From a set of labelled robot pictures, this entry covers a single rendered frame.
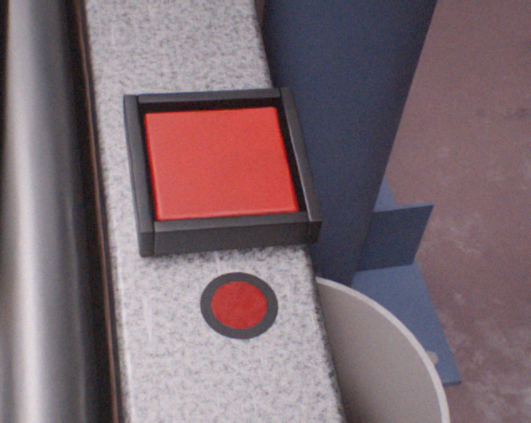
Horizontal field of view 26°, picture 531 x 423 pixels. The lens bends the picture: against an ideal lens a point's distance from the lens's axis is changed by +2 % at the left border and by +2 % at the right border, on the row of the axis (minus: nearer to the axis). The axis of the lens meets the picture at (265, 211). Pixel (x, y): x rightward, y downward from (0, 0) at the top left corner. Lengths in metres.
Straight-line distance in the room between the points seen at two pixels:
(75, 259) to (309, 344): 0.10
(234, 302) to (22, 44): 0.16
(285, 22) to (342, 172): 0.21
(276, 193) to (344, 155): 0.75
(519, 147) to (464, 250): 0.23
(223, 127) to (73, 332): 0.11
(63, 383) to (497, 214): 1.33
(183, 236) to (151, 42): 0.12
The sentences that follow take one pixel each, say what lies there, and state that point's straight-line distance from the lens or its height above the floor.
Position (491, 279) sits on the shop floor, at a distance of 1.64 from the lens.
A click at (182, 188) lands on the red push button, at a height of 0.93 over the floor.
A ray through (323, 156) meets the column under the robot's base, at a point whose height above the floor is 0.38.
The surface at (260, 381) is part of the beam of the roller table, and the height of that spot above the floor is 0.91.
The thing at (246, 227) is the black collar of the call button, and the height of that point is 0.93.
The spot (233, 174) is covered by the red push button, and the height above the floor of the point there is 0.93.
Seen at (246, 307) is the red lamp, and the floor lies 0.92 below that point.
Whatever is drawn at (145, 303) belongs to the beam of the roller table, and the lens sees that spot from 0.45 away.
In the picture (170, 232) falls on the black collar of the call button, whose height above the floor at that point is 0.93.
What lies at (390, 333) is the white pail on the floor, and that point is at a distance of 1.13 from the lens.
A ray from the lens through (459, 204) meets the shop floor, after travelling 1.71.
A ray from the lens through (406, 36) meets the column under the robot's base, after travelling 1.12.
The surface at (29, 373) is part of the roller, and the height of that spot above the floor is 0.92.
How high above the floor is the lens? 1.30
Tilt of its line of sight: 52 degrees down
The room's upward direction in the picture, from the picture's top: 10 degrees clockwise
